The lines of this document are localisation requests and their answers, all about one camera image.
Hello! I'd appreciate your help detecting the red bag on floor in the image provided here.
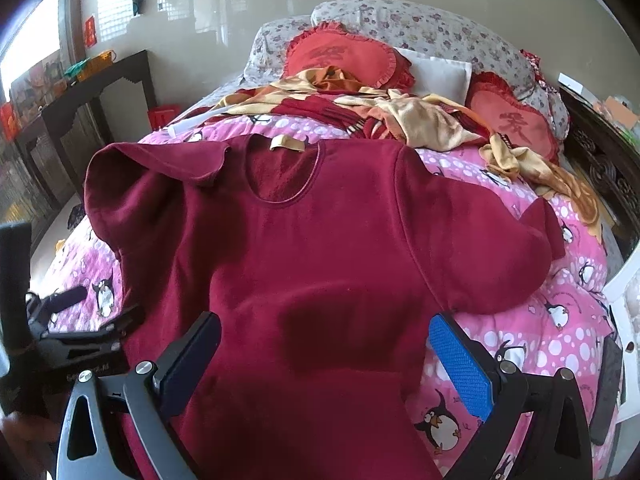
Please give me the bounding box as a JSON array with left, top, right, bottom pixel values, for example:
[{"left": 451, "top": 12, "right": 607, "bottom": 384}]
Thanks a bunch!
[{"left": 148, "top": 105, "right": 181, "bottom": 131}]

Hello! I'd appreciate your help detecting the red heart pillow left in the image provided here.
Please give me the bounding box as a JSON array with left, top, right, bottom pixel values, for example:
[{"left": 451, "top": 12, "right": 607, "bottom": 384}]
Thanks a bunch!
[{"left": 283, "top": 22, "right": 416, "bottom": 91}]

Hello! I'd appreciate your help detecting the floral quilt pillow pile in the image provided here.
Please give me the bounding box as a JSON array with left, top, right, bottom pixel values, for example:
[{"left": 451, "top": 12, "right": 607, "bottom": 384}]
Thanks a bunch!
[{"left": 243, "top": 0, "right": 570, "bottom": 141}]

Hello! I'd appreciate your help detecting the white pillow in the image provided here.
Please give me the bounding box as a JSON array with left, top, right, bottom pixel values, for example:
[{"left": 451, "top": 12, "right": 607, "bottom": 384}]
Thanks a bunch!
[{"left": 390, "top": 49, "right": 473, "bottom": 105}]

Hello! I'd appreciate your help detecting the dark red fleece shirt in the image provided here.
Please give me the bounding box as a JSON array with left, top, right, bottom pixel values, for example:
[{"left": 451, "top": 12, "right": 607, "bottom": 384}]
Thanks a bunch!
[{"left": 85, "top": 134, "right": 564, "bottom": 479}]

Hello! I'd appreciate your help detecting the gold and red satin cloth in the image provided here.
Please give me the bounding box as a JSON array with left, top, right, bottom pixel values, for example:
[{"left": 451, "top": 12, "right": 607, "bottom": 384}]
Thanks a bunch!
[{"left": 213, "top": 66, "right": 602, "bottom": 240}]

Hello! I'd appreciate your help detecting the red heart pillow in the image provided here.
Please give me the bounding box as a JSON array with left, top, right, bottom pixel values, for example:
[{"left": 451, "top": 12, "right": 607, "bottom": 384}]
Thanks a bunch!
[
  {"left": 465, "top": 72, "right": 559, "bottom": 162},
  {"left": 283, "top": 22, "right": 416, "bottom": 91}
]

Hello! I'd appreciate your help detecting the dark wooden side table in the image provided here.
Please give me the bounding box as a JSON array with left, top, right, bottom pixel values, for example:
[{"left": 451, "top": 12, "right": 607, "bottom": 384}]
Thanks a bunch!
[{"left": 14, "top": 50, "right": 157, "bottom": 209}]

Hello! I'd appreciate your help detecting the left hand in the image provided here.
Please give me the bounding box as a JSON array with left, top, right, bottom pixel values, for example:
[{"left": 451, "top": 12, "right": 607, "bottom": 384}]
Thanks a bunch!
[{"left": 1, "top": 412, "right": 60, "bottom": 479}]

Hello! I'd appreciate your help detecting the red heart pillow right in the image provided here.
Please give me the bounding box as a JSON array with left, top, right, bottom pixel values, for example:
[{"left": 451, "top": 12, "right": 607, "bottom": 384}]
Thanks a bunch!
[{"left": 465, "top": 72, "right": 559, "bottom": 162}]

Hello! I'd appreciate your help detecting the dark carved wooden headboard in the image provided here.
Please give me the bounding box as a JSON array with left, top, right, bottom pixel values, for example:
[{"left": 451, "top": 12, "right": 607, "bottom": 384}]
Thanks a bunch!
[{"left": 560, "top": 87, "right": 639, "bottom": 259}]

